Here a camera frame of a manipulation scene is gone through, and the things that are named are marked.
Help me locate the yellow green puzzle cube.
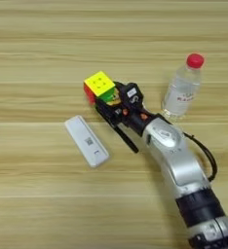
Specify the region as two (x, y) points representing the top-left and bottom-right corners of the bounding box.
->
(83, 70), (117, 106)

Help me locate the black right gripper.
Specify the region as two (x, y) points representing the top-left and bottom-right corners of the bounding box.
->
(94, 80), (160, 138)

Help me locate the yellow black tape measure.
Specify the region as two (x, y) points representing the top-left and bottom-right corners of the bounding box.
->
(106, 92), (140, 155)

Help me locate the clear water bottle red cap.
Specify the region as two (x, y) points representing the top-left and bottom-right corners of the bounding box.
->
(161, 53), (206, 123)

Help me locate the white rectangular device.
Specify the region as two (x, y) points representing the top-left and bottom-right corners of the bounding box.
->
(63, 115), (111, 169)

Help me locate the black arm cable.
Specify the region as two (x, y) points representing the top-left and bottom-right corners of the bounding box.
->
(183, 131), (218, 183)

